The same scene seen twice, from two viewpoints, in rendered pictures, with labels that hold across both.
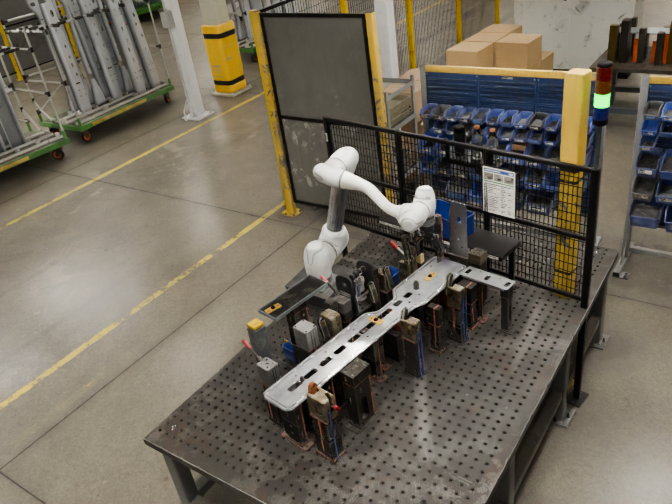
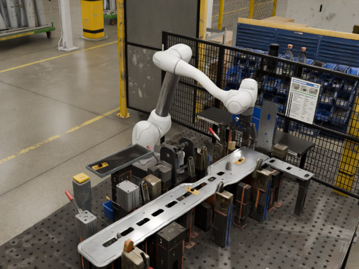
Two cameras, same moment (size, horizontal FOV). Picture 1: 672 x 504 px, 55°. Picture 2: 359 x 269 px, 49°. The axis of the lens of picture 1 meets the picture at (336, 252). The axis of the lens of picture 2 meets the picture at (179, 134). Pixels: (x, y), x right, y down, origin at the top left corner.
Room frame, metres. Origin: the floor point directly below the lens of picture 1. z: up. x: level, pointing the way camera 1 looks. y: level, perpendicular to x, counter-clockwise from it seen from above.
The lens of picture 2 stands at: (0.82, 0.13, 2.25)
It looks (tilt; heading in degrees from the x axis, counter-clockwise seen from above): 27 degrees down; 354
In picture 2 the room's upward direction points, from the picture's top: 2 degrees clockwise
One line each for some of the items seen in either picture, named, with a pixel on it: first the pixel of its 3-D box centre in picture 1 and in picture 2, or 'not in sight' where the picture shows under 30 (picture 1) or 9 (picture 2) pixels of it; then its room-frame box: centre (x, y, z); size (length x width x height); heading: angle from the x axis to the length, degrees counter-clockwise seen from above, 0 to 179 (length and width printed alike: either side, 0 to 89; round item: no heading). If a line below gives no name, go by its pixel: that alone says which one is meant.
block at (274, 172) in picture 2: (467, 304); (267, 189); (2.84, -0.67, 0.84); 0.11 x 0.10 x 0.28; 43
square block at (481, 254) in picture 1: (478, 278); (276, 169); (3.02, -0.78, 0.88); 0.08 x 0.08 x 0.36; 43
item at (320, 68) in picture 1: (327, 126); (160, 53); (5.53, -0.09, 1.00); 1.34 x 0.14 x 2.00; 51
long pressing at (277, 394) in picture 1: (374, 323); (190, 193); (2.59, -0.14, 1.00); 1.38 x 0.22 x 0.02; 133
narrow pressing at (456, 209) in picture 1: (458, 229); (266, 125); (3.10, -0.69, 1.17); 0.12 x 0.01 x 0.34; 43
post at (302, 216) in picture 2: (506, 307); (301, 196); (2.75, -0.86, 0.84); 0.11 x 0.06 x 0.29; 43
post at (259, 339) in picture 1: (264, 360); (84, 214); (2.53, 0.44, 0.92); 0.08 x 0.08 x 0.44; 43
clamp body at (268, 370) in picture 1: (273, 392); (88, 245); (2.33, 0.40, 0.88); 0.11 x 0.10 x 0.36; 43
